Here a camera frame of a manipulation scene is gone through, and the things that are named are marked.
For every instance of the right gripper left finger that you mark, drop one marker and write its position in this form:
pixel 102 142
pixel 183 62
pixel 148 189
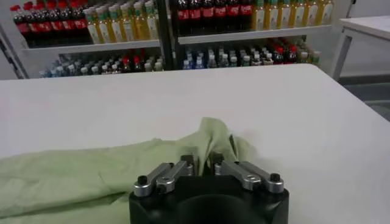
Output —
pixel 170 173

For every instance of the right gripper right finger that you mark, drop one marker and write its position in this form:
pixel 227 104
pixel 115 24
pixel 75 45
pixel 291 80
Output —
pixel 243 173

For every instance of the light green polo shirt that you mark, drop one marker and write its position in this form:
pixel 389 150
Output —
pixel 76 176

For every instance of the blue water bottle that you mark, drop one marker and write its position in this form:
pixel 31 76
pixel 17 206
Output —
pixel 186 64
pixel 199 63

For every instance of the small red-cap cola bottle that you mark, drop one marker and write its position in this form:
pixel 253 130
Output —
pixel 136 63
pixel 279 54
pixel 125 64
pixel 292 54

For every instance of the white beverage display cabinet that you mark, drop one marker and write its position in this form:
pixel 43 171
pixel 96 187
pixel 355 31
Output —
pixel 172 45
pixel 33 64

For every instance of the white cabinet shelf board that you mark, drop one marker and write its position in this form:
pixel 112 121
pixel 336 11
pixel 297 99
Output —
pixel 91 47
pixel 253 34

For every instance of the yellow juice bottle green label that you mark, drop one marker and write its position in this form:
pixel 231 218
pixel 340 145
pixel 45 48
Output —
pixel 93 30
pixel 271 17
pixel 129 28
pixel 141 27
pixel 152 26
pixel 325 13
pixel 105 30
pixel 297 15
pixel 259 18
pixel 118 29
pixel 310 14
pixel 284 16

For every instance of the white side table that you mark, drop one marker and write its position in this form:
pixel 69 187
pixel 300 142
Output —
pixel 365 25

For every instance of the open glass cabinet door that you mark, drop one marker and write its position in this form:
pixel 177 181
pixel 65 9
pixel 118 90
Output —
pixel 12 61

